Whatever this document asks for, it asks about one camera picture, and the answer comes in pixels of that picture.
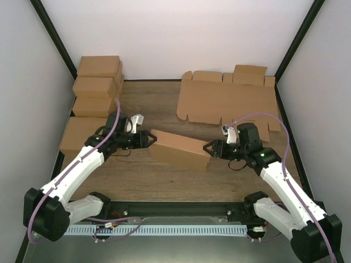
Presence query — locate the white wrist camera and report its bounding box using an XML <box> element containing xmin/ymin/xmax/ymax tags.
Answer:
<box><xmin>126</xmin><ymin>114</ymin><xmax>144</xmax><ymax>134</ymax></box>
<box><xmin>222</xmin><ymin>125</ymin><xmax>237</xmax><ymax>144</ymax></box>

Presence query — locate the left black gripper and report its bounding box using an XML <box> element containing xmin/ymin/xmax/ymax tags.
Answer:
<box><xmin>117</xmin><ymin>130</ymin><xmax>158</xmax><ymax>150</ymax></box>

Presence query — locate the large front folded cardboard box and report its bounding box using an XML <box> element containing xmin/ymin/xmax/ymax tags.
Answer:
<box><xmin>59</xmin><ymin>117</ymin><xmax>107</xmax><ymax>157</ymax></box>

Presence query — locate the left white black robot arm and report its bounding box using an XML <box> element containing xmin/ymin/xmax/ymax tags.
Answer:
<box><xmin>23</xmin><ymin>111</ymin><xmax>157</xmax><ymax>242</ymax></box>

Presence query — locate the left black corner post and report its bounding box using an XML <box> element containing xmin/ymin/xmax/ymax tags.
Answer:
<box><xmin>30</xmin><ymin>0</ymin><xmax>77</xmax><ymax>79</ymax></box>

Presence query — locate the light blue slotted cable duct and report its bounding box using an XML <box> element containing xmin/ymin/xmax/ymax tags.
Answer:
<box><xmin>65</xmin><ymin>225</ymin><xmax>247</xmax><ymax>237</ymax></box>

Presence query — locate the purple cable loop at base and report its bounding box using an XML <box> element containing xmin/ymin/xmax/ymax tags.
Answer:
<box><xmin>87</xmin><ymin>214</ymin><xmax>144</xmax><ymax>244</ymax></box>

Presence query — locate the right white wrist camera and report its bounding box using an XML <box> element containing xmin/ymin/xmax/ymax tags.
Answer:
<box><xmin>222</xmin><ymin>125</ymin><xmax>237</xmax><ymax>144</ymax></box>

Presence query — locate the black aluminium frame rail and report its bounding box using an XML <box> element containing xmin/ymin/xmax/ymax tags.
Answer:
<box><xmin>109</xmin><ymin>202</ymin><xmax>245</xmax><ymax>221</ymax></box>

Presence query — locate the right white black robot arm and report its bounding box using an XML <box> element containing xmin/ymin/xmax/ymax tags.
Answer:
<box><xmin>203</xmin><ymin>123</ymin><xmax>342</xmax><ymax>262</ymax></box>

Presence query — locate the black corner post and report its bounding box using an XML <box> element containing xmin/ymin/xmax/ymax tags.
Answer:
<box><xmin>274</xmin><ymin>0</ymin><xmax>327</xmax><ymax>83</ymax></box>
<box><xmin>30</xmin><ymin>0</ymin><xmax>77</xmax><ymax>79</ymax></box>

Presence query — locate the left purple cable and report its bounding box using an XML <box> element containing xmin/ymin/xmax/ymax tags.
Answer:
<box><xmin>27</xmin><ymin>99</ymin><xmax>122</xmax><ymax>244</ymax></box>

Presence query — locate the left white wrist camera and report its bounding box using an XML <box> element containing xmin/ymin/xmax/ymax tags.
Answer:
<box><xmin>126</xmin><ymin>114</ymin><xmax>144</xmax><ymax>134</ymax></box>

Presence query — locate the right black corner post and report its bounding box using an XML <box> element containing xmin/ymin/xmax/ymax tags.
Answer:
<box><xmin>274</xmin><ymin>0</ymin><xmax>327</xmax><ymax>83</ymax></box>

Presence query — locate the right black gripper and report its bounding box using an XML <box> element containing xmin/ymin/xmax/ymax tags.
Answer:
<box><xmin>203</xmin><ymin>139</ymin><xmax>248</xmax><ymax>161</ymax></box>

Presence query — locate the stack of flat cardboard blanks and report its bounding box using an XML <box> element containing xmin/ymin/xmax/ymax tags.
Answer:
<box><xmin>176</xmin><ymin>65</ymin><xmax>281</xmax><ymax>142</ymax></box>

